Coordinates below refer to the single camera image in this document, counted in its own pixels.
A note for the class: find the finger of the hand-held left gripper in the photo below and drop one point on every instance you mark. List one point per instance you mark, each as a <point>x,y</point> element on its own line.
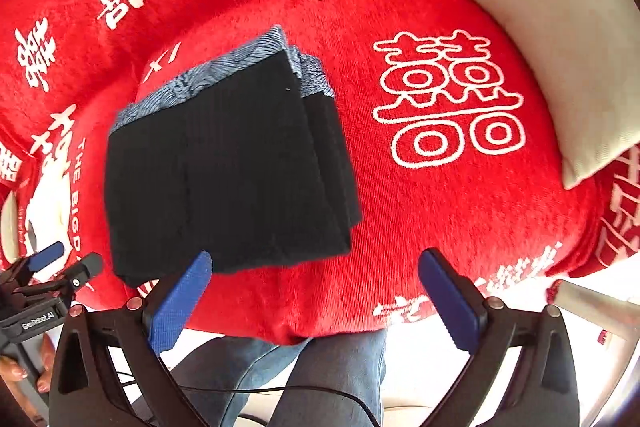
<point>82,272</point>
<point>45,256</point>

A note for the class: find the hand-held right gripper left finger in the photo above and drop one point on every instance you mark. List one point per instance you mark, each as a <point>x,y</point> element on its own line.
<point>180,302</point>

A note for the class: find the red printed blanket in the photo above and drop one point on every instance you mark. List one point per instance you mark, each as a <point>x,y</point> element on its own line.
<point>425,217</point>

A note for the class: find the person's leg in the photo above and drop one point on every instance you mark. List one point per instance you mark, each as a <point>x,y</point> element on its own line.
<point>340,372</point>
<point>235,372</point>

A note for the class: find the person's left hand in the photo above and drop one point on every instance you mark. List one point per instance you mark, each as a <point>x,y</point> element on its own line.
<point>46,372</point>

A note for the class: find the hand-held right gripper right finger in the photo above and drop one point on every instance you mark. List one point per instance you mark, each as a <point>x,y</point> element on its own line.
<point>447,302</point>

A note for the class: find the grey pillow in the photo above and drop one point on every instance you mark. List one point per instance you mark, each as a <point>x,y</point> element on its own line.
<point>550,32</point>

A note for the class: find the person's left leg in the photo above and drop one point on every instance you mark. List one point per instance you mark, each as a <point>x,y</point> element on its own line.
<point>235,372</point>

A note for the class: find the black pants with blue waistband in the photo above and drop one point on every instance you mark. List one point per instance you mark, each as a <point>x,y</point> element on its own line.
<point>225,167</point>

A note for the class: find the person's right leg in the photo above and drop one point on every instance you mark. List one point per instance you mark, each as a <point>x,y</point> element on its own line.
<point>340,372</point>

